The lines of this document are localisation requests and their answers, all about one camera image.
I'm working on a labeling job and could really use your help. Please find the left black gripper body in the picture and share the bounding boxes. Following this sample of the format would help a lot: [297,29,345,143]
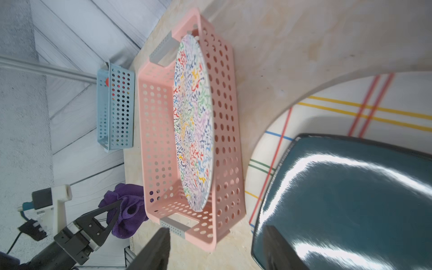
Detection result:
[54,222,96,266]

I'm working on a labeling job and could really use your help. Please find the light blue perforated basket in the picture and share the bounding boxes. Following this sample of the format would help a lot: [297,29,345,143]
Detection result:
[96,63,135,153]

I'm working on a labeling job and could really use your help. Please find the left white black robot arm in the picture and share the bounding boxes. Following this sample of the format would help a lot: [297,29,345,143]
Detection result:
[1,201,121,270]

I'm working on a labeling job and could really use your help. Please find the left metal frame post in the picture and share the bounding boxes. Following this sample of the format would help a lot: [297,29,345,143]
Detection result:
[1,55,97,84]

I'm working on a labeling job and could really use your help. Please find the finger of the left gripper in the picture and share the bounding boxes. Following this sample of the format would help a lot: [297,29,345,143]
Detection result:
[74,201,121,230]
[88,212,113,251]

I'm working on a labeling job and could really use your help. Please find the dark teal square plate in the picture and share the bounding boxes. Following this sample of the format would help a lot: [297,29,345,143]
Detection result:
[251,133,432,270]

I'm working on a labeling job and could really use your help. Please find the plaid striped white plate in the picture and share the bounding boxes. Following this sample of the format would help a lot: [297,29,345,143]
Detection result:
[245,72,432,228]

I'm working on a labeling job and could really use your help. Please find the purple cloth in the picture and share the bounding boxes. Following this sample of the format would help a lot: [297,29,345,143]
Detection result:
[98,183,149,240]

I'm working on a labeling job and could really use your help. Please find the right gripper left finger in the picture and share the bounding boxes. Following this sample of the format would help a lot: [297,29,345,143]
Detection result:
[127,228,171,270]

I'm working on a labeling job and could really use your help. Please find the colourful speckled round plate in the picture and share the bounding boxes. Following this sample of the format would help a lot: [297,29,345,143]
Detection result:
[173,34,214,212]

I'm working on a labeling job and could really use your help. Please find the pink perforated plastic basket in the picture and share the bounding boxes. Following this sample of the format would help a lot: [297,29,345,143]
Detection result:
[137,9,246,252]

